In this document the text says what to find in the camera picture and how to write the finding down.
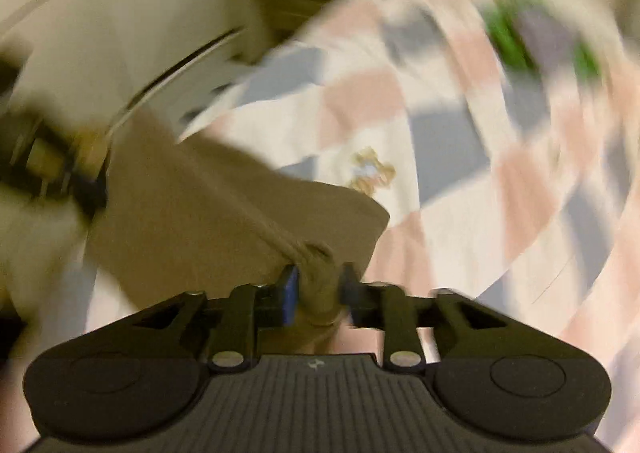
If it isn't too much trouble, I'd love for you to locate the olive brown long-sleeve shirt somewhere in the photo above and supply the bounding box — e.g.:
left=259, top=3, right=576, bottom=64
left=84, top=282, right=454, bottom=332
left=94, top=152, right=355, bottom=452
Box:
left=85, top=103, right=391, bottom=359

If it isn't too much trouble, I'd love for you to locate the grey cloth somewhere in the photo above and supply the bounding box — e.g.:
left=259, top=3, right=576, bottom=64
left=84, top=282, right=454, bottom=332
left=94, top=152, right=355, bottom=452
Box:
left=517, top=8, right=581, bottom=68

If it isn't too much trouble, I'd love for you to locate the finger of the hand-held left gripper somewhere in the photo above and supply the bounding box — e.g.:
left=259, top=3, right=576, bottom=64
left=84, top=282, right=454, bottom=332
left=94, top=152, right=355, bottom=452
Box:
left=55, top=133, right=109, bottom=224

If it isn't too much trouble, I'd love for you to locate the checkered patchwork quilt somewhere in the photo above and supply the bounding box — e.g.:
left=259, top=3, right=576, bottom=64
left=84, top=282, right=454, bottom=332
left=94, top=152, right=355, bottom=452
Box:
left=75, top=0, right=640, bottom=453

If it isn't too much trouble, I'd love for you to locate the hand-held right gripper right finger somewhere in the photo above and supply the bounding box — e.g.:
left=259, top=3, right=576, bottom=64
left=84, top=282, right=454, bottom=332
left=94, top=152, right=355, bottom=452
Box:
left=339, top=263, right=508, bottom=373

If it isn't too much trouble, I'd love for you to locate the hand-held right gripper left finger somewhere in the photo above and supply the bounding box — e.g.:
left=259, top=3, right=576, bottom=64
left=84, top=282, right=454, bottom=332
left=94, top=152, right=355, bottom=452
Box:
left=132, top=265, right=301, bottom=373

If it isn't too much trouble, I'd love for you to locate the green cloth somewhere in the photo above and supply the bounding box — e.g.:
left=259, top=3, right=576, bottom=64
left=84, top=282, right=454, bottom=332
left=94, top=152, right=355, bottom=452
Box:
left=487, top=0, right=603, bottom=80

